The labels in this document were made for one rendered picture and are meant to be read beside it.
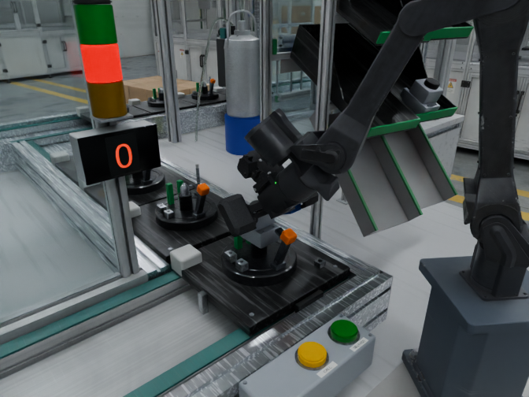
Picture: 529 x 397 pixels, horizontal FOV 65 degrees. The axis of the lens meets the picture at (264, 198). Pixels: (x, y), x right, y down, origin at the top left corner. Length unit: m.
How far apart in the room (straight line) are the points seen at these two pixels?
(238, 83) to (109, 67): 1.01
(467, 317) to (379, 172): 0.45
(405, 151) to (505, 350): 0.55
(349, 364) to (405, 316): 0.27
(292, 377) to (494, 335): 0.26
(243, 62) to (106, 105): 1.00
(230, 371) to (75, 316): 0.29
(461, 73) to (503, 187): 4.09
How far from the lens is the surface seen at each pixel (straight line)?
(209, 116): 2.06
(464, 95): 4.63
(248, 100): 1.62
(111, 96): 0.65
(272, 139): 0.59
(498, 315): 0.61
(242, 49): 1.59
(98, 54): 0.64
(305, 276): 0.76
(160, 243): 0.87
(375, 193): 0.92
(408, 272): 1.01
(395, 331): 0.85
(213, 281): 0.75
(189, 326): 0.75
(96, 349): 0.75
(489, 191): 0.57
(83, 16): 0.64
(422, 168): 1.07
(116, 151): 0.66
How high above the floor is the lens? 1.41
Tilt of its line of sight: 25 degrees down
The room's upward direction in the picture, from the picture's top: straight up
